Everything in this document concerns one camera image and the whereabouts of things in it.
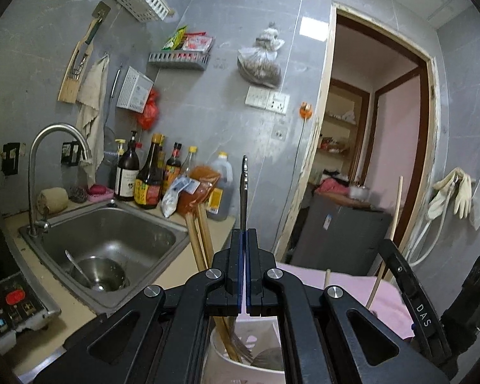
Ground white wall socket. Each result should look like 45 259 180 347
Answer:
266 92 290 115

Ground dark bottle red cap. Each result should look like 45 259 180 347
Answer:
162 142 183 197

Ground stainless steel fork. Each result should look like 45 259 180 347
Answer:
231 326 257 365

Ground beige dishcloth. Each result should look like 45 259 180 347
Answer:
76 55 110 185

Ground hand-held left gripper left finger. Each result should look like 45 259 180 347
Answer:
34 228 246 384

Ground clear bottle yellow cap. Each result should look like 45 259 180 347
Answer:
181 146 199 177

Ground red plastic bag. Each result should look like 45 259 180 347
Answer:
138 87 161 129

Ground brown wooden chopstick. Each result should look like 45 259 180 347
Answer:
196 204 245 363
185 208 241 364

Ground pale rubber gloves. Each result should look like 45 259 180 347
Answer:
427 167 474 221

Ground dark oil jug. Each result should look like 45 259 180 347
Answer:
205 151 230 222

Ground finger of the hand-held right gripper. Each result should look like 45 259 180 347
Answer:
378 239 453 364

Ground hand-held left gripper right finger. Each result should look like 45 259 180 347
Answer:
245 228 451 384

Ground red snack packet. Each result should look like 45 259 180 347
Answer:
181 31 215 53

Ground grey wall shelf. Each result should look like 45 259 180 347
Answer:
148 50 212 71

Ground pink cloth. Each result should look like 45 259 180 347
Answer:
317 178 349 197

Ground induction cooker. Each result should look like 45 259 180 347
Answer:
0 207 61 353

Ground pink floral tablecloth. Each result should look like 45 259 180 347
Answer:
240 262 416 341

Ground wooden door frame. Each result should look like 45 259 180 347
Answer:
274 2 441 273

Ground steel wool scrubber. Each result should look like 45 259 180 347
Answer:
66 186 89 204

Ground white perforated wall holder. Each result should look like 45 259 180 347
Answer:
116 66 155 113

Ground grey cabinet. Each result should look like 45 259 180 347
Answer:
291 191 393 277

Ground metal ladle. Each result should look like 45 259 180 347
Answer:
65 250 101 289

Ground thin bamboo chopstick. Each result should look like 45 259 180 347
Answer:
365 175 403 309

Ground white seasoning bag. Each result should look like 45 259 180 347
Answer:
161 175 201 219

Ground hanging bag of dried goods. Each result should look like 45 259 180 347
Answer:
237 21 286 89

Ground stainless steel utensil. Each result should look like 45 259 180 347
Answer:
239 155 250 233

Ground curved metal faucet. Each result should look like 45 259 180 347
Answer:
27 124 93 237

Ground beige loofah sponge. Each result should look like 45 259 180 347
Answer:
37 187 70 214

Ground dark bottle with pump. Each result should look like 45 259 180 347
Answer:
115 131 141 202

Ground wooden spatula on wall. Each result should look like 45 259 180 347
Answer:
58 2 111 105

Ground pink soap dish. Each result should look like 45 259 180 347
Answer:
87 183 115 203

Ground wooden shelf unit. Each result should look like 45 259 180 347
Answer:
315 79 371 185

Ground green snack packet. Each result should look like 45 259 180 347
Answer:
162 26 188 51

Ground white pot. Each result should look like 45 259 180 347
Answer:
348 183 371 201

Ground black wall socket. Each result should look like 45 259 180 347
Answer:
61 140 81 165
3 141 21 175

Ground white plastic utensil holder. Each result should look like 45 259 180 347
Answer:
202 315 289 384

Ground stainless steel sink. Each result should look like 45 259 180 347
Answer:
18 199 190 315

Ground metal bowl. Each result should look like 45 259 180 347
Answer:
67 257 130 292

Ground white wall switch panel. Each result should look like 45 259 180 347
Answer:
245 85 271 109

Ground white hose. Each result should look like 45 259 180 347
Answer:
407 207 449 267

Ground orange seasoning bag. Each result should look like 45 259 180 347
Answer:
177 165 222 217

